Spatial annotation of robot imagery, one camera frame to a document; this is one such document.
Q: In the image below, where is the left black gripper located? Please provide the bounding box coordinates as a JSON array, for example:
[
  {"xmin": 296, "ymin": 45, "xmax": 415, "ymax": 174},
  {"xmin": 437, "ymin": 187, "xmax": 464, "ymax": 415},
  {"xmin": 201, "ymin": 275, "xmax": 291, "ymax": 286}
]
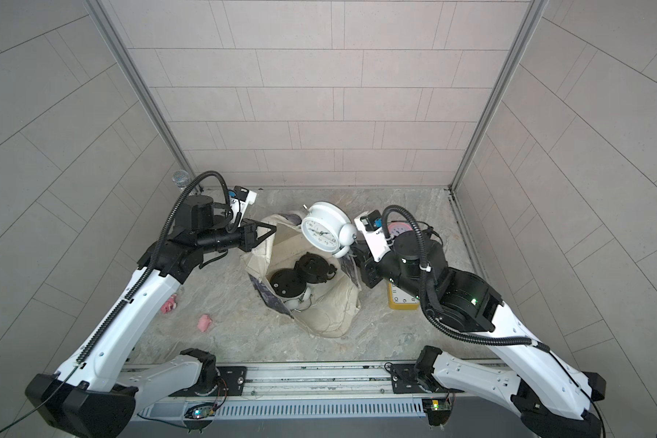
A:
[{"xmin": 195, "ymin": 217, "xmax": 277, "ymax": 255}]

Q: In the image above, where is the yellow rectangular alarm clock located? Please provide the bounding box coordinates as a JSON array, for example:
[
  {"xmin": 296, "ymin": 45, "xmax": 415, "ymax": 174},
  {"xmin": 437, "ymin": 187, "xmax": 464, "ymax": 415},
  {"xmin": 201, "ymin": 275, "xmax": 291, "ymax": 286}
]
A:
[{"xmin": 387, "ymin": 282, "xmax": 420, "ymax": 310}]

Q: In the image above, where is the pink alarm clock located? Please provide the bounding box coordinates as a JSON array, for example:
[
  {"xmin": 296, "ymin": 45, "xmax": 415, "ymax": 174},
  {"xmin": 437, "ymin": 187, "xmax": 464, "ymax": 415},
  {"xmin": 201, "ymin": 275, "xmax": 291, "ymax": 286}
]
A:
[{"xmin": 388, "ymin": 221, "xmax": 414, "ymax": 237}]

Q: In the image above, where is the beige canvas tote bag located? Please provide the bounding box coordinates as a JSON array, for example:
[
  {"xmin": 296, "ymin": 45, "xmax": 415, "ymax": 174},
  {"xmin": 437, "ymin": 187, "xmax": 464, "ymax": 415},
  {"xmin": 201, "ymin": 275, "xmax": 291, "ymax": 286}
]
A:
[{"xmin": 241, "ymin": 214, "xmax": 361, "ymax": 338}]

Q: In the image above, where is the large black round clock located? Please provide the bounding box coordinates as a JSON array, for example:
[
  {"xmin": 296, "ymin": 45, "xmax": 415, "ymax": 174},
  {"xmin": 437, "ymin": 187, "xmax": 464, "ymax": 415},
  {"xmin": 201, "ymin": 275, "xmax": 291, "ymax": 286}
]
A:
[{"xmin": 294, "ymin": 253, "xmax": 338, "ymax": 284}]

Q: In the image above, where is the large white twin-bell clock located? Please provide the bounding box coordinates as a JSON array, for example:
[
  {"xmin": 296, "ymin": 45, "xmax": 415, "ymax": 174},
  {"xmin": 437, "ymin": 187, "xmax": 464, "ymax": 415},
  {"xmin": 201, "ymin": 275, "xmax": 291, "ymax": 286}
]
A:
[{"xmin": 301, "ymin": 202, "xmax": 358, "ymax": 259}]

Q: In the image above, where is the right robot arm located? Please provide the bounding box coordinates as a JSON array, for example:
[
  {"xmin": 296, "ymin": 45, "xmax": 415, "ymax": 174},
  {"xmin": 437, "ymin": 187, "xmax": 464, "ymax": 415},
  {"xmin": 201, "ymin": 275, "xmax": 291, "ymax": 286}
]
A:
[{"xmin": 350, "ymin": 229, "xmax": 607, "ymax": 437}]

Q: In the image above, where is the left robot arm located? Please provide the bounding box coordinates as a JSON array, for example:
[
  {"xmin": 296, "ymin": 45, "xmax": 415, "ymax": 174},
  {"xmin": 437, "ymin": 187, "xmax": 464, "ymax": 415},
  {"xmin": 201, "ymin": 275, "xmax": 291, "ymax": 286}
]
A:
[{"xmin": 25, "ymin": 191, "xmax": 277, "ymax": 437}]

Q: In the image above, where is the silver clock black back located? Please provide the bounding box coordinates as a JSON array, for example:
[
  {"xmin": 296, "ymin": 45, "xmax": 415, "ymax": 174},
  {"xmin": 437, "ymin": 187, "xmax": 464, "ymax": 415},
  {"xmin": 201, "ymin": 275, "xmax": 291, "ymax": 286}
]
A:
[{"xmin": 270, "ymin": 268, "xmax": 312, "ymax": 312}]

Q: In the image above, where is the glitter microphone on stand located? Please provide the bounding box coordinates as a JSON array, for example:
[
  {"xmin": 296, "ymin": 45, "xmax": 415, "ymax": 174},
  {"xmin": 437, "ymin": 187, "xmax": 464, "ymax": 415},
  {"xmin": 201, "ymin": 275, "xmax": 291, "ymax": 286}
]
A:
[{"xmin": 172, "ymin": 169, "xmax": 193, "ymax": 192}]

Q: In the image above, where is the small pink eraser piece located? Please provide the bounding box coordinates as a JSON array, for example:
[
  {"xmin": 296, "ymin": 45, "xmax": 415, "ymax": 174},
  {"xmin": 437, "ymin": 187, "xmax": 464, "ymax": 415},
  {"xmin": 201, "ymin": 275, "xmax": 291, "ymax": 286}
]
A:
[{"xmin": 197, "ymin": 314, "xmax": 213, "ymax": 333}]

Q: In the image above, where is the small pink toy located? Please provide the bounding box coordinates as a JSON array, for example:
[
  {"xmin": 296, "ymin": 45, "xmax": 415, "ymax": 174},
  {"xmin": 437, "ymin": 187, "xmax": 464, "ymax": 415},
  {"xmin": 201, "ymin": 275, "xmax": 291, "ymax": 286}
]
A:
[{"xmin": 161, "ymin": 294, "xmax": 177, "ymax": 314}]

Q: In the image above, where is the right circuit board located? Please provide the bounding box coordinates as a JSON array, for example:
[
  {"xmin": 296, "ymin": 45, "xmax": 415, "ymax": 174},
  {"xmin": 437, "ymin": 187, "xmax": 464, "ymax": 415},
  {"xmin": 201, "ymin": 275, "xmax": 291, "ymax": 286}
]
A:
[{"xmin": 422, "ymin": 398, "xmax": 453, "ymax": 428}]

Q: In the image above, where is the circuit board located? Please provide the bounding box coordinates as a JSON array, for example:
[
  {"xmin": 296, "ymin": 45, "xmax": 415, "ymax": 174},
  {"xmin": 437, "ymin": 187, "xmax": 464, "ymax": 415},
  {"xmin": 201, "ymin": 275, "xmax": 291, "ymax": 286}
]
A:
[
  {"xmin": 422, "ymin": 398, "xmax": 453, "ymax": 428},
  {"xmin": 184, "ymin": 403, "xmax": 217, "ymax": 421}
]

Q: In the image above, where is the left circuit board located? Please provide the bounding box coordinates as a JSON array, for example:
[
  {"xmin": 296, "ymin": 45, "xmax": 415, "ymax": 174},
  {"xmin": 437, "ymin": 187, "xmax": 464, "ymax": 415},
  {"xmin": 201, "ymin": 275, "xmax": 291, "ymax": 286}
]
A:
[{"xmin": 184, "ymin": 403, "xmax": 217, "ymax": 421}]

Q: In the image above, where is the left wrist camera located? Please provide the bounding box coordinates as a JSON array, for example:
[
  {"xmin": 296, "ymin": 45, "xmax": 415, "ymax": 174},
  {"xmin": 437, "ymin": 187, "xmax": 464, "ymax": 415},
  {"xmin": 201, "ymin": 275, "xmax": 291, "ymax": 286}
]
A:
[{"xmin": 228, "ymin": 185, "xmax": 257, "ymax": 222}]

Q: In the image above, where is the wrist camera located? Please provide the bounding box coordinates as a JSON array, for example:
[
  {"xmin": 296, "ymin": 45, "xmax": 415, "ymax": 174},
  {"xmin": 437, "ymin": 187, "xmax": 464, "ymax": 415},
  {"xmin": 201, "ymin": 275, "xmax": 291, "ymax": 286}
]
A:
[
  {"xmin": 354, "ymin": 210, "xmax": 391, "ymax": 262},
  {"xmin": 228, "ymin": 185, "xmax": 257, "ymax": 222}
]

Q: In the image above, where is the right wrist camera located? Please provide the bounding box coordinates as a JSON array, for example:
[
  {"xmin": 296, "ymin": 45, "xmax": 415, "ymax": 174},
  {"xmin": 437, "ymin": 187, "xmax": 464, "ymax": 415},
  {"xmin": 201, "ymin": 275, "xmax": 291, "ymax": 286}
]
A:
[{"xmin": 354, "ymin": 210, "xmax": 391, "ymax": 262}]

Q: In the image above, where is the aluminium mounting rail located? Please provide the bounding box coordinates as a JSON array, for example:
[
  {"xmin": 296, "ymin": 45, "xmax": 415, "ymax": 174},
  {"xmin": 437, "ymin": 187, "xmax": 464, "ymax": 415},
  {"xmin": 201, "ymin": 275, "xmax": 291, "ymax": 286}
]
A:
[{"xmin": 81, "ymin": 358, "xmax": 546, "ymax": 406}]

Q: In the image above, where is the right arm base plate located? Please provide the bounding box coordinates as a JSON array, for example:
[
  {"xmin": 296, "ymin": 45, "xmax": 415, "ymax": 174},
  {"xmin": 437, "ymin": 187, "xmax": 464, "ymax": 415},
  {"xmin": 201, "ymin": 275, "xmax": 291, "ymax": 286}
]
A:
[{"xmin": 383, "ymin": 361, "xmax": 464, "ymax": 394}]

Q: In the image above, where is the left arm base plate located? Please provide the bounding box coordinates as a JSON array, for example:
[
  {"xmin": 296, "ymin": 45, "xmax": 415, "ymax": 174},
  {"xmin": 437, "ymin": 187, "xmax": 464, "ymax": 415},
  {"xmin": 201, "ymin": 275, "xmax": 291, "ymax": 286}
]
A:
[{"xmin": 170, "ymin": 366, "xmax": 248, "ymax": 397}]

